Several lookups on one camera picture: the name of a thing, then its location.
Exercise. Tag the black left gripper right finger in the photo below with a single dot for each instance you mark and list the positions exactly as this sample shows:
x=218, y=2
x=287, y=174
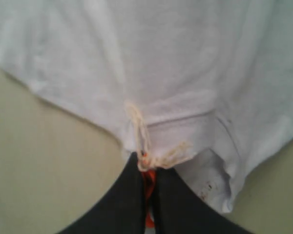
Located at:
x=178, y=210

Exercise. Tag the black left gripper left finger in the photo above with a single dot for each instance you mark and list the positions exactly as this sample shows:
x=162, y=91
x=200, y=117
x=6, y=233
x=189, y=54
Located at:
x=121, y=210

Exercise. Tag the white t-shirt red Chinese patch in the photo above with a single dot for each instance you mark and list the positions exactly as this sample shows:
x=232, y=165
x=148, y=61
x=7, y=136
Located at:
x=203, y=85

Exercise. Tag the orange clothing tag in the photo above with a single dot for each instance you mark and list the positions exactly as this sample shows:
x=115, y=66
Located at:
x=149, y=181

